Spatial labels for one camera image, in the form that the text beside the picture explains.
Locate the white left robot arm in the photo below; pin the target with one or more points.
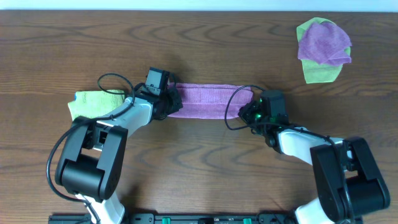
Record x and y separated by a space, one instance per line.
91 161

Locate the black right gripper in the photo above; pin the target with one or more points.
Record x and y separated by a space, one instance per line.
245 112

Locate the purple crumpled cloth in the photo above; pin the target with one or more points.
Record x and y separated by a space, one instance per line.
325 43

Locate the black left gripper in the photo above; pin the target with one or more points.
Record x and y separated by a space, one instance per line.
174 100

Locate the pink microfiber cloth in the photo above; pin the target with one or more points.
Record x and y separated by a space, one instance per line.
211 101

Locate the folded green cloth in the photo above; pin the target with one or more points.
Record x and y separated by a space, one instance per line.
92 104

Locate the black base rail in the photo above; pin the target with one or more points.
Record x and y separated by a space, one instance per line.
148 218

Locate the light green cloth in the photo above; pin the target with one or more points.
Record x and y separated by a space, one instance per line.
313 72

